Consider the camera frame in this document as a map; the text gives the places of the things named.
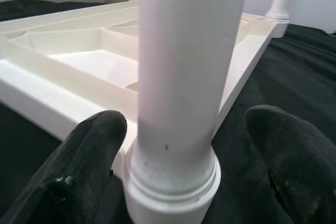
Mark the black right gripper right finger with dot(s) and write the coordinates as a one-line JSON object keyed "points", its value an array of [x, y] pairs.
{"points": [[296, 171]]}

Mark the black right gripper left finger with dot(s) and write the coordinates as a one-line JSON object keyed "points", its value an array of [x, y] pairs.
{"points": [[73, 176]]}

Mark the white plastic table top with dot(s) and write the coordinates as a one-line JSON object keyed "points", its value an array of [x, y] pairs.
{"points": [[78, 61]]}

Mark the black cloth table cover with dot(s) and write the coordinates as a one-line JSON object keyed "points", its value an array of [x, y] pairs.
{"points": [[288, 77]]}

